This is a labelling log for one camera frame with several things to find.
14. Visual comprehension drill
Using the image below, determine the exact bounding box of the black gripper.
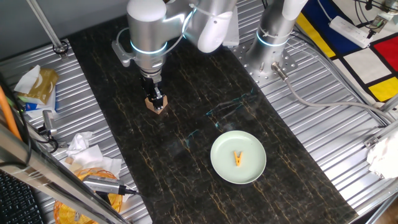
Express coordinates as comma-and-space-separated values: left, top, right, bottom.
141, 77, 165, 110

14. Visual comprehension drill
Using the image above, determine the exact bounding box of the large tan wooden block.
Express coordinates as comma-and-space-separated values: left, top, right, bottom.
144, 95, 169, 115

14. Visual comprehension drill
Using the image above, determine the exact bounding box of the black marble pattern mat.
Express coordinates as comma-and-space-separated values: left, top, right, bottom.
67, 0, 358, 224

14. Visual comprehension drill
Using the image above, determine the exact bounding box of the pale green plate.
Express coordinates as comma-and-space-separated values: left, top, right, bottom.
210, 130, 267, 185

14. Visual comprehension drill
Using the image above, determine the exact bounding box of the crumpled white tissue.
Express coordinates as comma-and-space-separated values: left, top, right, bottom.
66, 131, 94, 156

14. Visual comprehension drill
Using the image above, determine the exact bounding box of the gold tissue pack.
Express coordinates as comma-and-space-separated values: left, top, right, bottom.
26, 67, 59, 105

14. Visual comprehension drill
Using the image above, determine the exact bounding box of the blue and white box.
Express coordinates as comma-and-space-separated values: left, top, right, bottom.
18, 88, 58, 119

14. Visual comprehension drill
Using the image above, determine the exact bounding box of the white tissue sheet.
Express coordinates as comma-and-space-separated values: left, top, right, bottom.
14, 64, 41, 95

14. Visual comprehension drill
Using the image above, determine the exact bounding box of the thin metal pole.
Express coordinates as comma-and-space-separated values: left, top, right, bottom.
26, 0, 70, 60

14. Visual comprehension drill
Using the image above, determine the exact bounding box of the orange wicker basket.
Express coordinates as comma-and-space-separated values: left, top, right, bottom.
53, 167, 124, 224

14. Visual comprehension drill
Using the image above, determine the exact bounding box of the orange tube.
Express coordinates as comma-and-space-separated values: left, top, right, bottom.
0, 85, 22, 141

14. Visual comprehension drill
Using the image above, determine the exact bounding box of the black keyboard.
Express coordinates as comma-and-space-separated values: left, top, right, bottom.
0, 170, 46, 224

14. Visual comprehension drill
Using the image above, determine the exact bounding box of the white power strip with plug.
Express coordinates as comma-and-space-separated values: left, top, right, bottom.
328, 15, 373, 49

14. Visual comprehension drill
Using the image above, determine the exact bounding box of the colourful mondrian pattern cloth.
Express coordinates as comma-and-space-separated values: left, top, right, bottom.
295, 0, 398, 103

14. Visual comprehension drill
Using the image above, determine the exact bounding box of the white crumpled cloth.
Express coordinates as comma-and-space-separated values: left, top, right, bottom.
366, 130, 398, 180

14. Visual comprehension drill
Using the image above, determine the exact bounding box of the short aluminium profile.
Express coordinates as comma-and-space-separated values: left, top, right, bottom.
379, 93, 398, 113

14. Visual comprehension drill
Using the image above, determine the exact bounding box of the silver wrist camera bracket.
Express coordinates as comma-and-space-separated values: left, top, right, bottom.
111, 40, 137, 68

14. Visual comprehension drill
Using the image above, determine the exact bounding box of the black depth camera cable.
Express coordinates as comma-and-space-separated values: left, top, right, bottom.
119, 185, 147, 198

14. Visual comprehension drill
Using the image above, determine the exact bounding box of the silver ribbed depth camera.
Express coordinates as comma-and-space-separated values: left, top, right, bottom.
82, 174, 127, 196

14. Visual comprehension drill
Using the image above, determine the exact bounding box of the small silver camera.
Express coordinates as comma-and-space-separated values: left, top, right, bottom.
42, 110, 59, 137

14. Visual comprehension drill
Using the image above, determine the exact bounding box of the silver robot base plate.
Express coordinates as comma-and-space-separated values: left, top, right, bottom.
231, 40, 299, 88

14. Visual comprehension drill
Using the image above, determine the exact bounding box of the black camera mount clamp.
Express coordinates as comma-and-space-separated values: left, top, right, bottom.
36, 124, 60, 153

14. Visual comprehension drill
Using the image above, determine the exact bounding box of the aluminium frame bar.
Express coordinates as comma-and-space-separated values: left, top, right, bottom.
0, 123, 130, 224

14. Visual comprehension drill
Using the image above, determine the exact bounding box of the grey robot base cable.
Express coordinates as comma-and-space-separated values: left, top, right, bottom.
271, 61, 396, 124

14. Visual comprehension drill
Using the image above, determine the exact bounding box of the aluminium profile with bracket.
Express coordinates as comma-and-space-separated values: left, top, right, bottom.
363, 119, 398, 149

